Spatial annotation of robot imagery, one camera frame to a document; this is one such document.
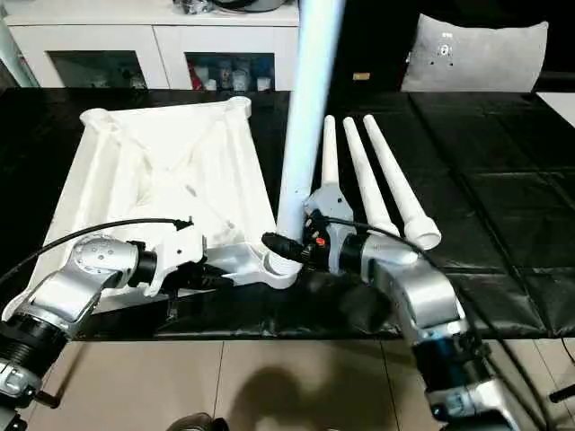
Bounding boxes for white plastic table leg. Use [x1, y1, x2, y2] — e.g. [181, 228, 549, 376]
[362, 114, 444, 251]
[264, 0, 347, 275]
[341, 116, 401, 237]
[319, 114, 339, 192]

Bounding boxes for white plastic table top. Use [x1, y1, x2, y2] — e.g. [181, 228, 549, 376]
[42, 94, 305, 315]

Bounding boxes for dark robot foot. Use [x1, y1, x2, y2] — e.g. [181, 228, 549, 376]
[172, 415, 230, 431]

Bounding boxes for black work mat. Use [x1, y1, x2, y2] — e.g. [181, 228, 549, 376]
[0, 87, 575, 342]

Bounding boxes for black cabinet with gold label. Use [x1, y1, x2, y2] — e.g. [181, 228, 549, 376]
[298, 0, 421, 93]

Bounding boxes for black round helmet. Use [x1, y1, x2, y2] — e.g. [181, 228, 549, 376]
[210, 0, 288, 13]

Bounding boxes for grey cushion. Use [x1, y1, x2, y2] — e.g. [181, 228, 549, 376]
[399, 13, 550, 93]

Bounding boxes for black crumpled bundle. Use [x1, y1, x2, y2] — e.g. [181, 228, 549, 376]
[174, 0, 212, 17]

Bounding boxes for white sideboard cabinet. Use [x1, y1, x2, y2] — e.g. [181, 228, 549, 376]
[6, 0, 301, 93]

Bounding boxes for white flat board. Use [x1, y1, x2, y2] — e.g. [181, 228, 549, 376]
[536, 92, 575, 129]

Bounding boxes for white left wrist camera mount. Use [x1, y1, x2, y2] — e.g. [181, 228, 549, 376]
[143, 219, 210, 300]

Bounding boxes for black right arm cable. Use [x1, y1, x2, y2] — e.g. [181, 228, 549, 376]
[314, 215, 562, 431]

